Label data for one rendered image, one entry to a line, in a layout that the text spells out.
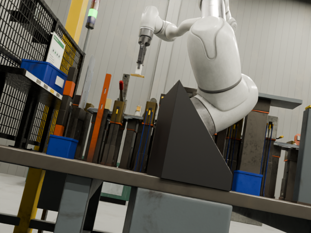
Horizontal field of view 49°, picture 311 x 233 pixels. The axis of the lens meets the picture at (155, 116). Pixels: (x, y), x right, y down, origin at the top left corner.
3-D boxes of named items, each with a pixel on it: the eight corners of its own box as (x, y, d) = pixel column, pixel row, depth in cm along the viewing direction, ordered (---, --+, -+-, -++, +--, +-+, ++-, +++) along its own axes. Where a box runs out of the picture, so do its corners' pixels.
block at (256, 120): (253, 194, 160) (266, 103, 167) (258, 195, 152) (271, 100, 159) (232, 190, 161) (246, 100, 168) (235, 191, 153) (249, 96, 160)
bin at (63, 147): (74, 159, 158) (78, 140, 160) (67, 158, 149) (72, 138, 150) (52, 155, 159) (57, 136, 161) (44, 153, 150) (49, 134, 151)
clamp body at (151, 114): (145, 174, 179) (158, 106, 185) (143, 174, 168) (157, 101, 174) (133, 171, 180) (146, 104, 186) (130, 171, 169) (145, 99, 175)
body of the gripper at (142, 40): (150, 36, 204) (147, 51, 202) (151, 42, 212) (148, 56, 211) (138, 34, 204) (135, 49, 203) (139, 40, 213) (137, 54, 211)
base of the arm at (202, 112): (215, 151, 109) (229, 143, 111) (180, 94, 113) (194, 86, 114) (202, 158, 127) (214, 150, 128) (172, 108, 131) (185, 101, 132)
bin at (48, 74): (69, 100, 200) (74, 80, 203) (43, 86, 171) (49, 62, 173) (44, 96, 204) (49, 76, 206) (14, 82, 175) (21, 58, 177)
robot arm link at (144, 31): (154, 34, 213) (152, 42, 212) (140, 32, 214) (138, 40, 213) (153, 27, 204) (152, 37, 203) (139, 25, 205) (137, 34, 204)
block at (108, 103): (98, 163, 186) (112, 100, 192) (96, 163, 182) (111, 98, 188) (92, 162, 186) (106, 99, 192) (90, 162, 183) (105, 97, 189)
